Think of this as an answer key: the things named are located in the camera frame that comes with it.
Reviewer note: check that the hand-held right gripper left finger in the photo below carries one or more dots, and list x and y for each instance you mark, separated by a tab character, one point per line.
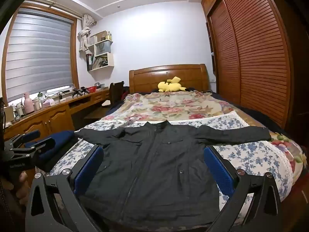
88	170

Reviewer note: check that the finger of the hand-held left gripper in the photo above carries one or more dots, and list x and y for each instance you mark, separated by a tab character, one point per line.
42	146
30	135

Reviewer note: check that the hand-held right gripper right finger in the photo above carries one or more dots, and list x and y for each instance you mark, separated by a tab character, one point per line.
218	171

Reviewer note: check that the black jacket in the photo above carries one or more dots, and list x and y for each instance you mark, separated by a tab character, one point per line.
154	164

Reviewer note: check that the person's left hand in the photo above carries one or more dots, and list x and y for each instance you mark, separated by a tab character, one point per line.
22	186

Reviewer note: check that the wooden desk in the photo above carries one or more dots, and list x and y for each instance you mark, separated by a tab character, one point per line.
50	118

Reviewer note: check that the pink thermos jug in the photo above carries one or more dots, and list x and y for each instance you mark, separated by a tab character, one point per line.
28	104

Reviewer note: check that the white cup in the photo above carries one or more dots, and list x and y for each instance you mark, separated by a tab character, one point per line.
37	104

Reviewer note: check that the blue floral white sheet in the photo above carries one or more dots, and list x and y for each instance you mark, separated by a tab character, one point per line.
251	157

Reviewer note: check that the pink tissue box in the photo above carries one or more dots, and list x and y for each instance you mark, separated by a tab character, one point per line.
49	103

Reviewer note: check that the small black tripod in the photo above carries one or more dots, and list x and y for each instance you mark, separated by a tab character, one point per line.
76	93
83	89

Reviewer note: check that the red basket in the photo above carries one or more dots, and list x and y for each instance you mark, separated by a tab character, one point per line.
91	89

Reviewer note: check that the grey window blind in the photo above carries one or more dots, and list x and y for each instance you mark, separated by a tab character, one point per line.
38	55

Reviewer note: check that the red floral blanket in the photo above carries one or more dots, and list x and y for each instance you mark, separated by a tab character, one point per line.
169	106

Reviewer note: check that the dark wooden chair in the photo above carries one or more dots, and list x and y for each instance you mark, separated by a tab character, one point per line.
115	91

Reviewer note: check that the black binders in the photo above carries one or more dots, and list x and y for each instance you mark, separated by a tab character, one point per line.
89	62

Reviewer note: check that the yellow plush toy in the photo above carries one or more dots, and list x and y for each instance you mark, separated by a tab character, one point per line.
171	85

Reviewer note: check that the leaning books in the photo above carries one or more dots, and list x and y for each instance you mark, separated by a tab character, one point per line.
100	62

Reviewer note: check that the wooden bed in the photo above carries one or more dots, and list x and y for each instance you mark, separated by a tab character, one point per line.
169	76

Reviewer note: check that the grey paper bag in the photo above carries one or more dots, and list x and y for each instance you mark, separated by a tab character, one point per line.
103	48

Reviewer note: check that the tied beige curtain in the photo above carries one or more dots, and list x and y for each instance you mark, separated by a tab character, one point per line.
84	35

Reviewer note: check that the wooden room door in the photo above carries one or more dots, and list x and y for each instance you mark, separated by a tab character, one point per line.
300	89

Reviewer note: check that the wooden louvred wardrobe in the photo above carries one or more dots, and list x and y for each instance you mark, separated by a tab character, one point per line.
251	58

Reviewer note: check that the wooden window frame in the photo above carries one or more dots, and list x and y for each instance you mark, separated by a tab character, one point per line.
75	53

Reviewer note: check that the white wall shelf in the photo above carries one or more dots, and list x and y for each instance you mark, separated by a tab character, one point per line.
109	59

